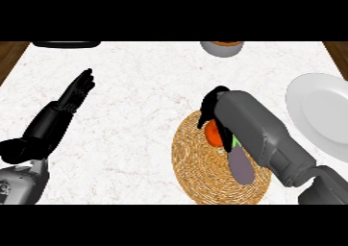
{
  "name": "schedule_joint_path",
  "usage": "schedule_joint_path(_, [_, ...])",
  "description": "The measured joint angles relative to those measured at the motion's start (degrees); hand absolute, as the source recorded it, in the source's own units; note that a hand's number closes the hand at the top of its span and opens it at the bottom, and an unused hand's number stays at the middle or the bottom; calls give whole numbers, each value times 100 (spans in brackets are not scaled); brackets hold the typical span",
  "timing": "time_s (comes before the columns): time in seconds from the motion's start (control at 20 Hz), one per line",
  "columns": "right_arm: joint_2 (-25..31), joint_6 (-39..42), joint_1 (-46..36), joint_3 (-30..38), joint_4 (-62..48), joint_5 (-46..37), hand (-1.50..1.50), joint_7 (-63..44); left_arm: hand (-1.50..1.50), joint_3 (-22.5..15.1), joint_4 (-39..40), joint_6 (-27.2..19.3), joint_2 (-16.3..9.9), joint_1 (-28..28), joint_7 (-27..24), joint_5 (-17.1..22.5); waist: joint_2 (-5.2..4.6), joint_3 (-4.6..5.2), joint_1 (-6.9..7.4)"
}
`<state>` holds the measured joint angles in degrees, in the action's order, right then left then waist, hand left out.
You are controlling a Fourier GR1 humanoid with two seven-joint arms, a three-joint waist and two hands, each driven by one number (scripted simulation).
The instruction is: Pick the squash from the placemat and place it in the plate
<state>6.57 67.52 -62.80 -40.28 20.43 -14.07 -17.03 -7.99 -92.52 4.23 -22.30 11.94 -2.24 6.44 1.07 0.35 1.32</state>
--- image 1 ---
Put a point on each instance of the orange squash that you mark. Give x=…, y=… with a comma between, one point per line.
x=211, y=134

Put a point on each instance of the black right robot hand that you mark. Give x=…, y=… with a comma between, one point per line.
x=207, y=104

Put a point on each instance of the grey bowl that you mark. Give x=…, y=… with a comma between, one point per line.
x=222, y=49

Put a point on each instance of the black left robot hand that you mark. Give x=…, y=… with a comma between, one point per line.
x=50, y=125

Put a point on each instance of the round woven wicker placemat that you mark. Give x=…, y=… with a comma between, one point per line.
x=204, y=173

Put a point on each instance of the white plate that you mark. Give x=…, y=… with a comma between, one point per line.
x=327, y=115

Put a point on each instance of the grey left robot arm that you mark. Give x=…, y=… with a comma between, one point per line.
x=16, y=184

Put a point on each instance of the purple eggplant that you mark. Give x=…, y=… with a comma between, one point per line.
x=241, y=168

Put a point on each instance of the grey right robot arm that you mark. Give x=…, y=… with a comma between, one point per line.
x=260, y=131

